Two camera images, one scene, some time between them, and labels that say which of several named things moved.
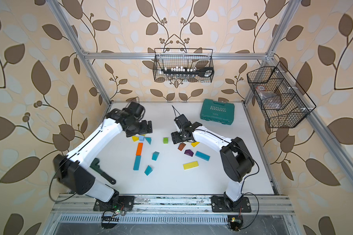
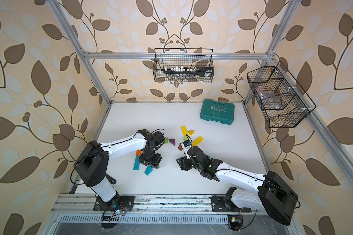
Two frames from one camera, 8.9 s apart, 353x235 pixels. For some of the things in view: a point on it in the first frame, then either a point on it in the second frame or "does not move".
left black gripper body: [141, 128] → [153, 159]
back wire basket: [183, 65] does not move
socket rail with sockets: [176, 72] does not move
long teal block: [137, 162] does not move
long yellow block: [195, 144] does not move
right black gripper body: [179, 136] → [188, 163]
